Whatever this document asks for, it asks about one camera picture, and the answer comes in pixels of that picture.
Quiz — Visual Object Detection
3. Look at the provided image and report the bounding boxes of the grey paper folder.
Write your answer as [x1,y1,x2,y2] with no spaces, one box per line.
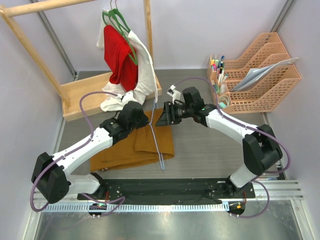
[230,57,299,92]

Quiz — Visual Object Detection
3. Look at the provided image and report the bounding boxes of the pens in organizer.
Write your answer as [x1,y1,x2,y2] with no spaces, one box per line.
[209,54,229,85]

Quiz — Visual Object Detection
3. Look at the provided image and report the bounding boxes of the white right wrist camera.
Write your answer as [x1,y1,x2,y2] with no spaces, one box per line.
[167,84,181,103]

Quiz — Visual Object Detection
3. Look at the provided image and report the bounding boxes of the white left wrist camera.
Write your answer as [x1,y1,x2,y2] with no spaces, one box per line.
[116,90,136,105]

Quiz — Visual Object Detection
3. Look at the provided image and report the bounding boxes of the white shirt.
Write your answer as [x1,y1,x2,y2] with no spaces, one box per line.
[96,17,159,112]

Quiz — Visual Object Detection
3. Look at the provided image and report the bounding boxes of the green hanger back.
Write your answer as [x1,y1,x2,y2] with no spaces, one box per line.
[101,0,125,36]

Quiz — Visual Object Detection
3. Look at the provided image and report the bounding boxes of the mustard brown trousers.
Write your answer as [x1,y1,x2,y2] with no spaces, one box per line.
[90,108,175,172]

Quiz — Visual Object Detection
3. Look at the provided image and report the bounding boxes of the red shirt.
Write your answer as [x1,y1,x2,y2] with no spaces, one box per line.
[103,25,138,92]

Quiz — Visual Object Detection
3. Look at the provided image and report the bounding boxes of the white slotted cable duct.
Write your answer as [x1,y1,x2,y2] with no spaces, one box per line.
[43,201,230,213]

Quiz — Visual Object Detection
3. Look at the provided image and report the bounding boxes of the green hanger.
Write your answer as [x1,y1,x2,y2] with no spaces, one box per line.
[110,0,138,66]
[101,0,125,36]

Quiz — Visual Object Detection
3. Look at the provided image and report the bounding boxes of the peach plastic desk organizer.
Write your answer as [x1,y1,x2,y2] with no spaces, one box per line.
[207,32,301,114]

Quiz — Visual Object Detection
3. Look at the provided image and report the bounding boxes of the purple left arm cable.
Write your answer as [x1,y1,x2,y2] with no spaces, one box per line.
[29,90,126,221]

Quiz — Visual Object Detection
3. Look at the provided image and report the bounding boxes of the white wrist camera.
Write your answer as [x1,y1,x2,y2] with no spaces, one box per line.
[116,90,136,105]
[167,84,181,103]

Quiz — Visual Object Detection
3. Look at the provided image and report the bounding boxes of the mint charger with cable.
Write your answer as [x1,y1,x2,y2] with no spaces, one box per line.
[218,95,231,109]

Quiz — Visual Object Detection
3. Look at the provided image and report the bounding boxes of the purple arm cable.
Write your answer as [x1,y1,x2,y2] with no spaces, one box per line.
[29,90,126,221]
[172,76,293,219]

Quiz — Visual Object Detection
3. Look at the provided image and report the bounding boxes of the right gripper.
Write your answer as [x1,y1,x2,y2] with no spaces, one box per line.
[155,101,194,128]

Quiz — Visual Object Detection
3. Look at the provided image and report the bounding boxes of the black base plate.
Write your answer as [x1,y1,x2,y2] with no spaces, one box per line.
[90,178,256,200]

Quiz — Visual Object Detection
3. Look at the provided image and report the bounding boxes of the wooden clothes rack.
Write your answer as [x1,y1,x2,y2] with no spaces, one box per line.
[0,0,163,122]

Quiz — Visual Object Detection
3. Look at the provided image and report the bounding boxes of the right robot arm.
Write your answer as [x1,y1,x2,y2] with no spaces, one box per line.
[155,86,283,198]

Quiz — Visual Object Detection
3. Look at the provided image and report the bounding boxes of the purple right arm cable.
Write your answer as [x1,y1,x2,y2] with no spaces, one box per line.
[172,76,293,219]

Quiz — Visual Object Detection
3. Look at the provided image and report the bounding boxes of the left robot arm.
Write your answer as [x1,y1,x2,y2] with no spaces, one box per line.
[31,101,149,204]

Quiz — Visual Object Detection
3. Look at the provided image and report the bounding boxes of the aluminium frame rail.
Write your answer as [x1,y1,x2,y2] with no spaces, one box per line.
[29,181,305,204]

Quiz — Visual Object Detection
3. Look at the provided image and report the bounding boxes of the green eraser box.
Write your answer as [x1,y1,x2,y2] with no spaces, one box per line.
[212,84,220,95]

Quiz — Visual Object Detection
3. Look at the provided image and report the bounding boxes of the green hanger front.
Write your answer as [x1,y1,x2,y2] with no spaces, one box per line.
[110,0,138,66]

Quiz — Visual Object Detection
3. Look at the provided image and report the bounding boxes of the light blue wire hanger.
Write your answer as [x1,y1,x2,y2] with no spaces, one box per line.
[149,100,165,171]

